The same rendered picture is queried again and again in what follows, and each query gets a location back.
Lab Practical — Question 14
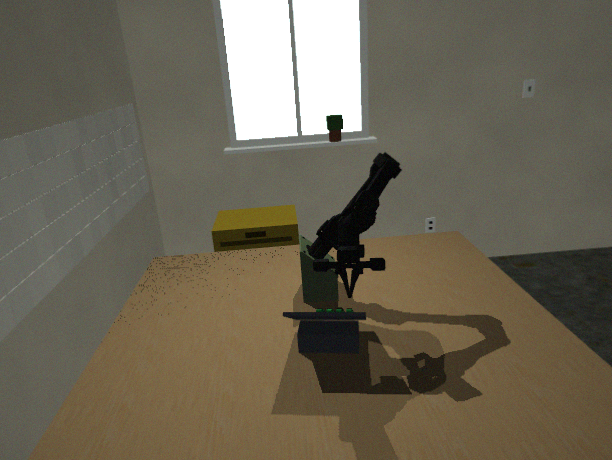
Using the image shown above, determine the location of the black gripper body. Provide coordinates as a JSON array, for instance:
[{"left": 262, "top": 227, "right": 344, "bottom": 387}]
[{"left": 313, "top": 237, "right": 386, "bottom": 272}]

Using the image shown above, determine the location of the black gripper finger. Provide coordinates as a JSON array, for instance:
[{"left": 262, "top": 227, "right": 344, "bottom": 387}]
[
  {"left": 350, "top": 270, "right": 363, "bottom": 298},
  {"left": 335, "top": 270, "right": 350, "bottom": 298}
]

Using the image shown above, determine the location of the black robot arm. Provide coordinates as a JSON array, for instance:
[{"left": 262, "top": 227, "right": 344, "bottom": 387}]
[{"left": 306, "top": 152, "right": 402, "bottom": 263}]

